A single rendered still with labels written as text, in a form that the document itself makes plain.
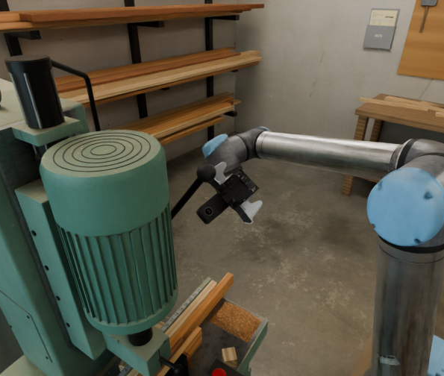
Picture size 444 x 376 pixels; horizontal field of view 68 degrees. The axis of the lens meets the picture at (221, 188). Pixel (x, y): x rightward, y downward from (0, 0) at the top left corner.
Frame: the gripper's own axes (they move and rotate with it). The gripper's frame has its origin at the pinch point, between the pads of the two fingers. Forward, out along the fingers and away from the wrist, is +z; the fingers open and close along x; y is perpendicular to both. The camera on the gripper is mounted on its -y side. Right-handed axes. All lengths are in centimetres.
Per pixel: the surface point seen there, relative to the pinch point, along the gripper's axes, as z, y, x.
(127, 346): 3.0, -35.6, 8.6
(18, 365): -18, -76, -6
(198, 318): -20.2, -29.4, 18.6
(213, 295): -26.1, -23.7, 17.6
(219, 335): -19.7, -28.0, 25.4
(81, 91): -149, -34, -127
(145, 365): 4.3, -34.6, 13.8
